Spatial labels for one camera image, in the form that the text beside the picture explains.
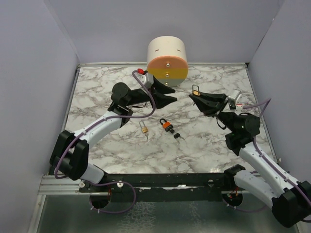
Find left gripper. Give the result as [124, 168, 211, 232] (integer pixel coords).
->
[126, 76, 178, 109]

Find brass padlock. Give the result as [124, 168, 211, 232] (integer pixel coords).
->
[139, 120, 148, 133]
[192, 84, 201, 96]

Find black keys of orange padlock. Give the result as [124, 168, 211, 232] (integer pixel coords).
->
[170, 129, 184, 144]

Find orange black padlock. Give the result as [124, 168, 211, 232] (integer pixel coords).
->
[159, 118, 173, 132]

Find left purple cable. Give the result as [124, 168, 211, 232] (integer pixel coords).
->
[53, 69, 156, 214]

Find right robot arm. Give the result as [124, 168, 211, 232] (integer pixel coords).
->
[189, 90, 311, 228]

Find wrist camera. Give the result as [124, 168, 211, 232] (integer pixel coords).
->
[227, 89, 243, 111]
[137, 68, 154, 89]

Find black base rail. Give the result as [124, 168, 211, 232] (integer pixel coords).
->
[76, 165, 243, 206]

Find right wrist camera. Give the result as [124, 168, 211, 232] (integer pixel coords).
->
[227, 89, 243, 111]

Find round three-drawer storage box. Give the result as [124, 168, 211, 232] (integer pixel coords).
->
[147, 36, 189, 87]

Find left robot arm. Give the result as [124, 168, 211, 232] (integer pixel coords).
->
[50, 70, 177, 192]

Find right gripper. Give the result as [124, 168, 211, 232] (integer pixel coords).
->
[190, 90, 238, 133]

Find aluminium frame rail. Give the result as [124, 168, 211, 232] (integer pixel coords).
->
[38, 175, 83, 195]

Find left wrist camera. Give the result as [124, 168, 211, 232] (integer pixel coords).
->
[137, 68, 154, 89]

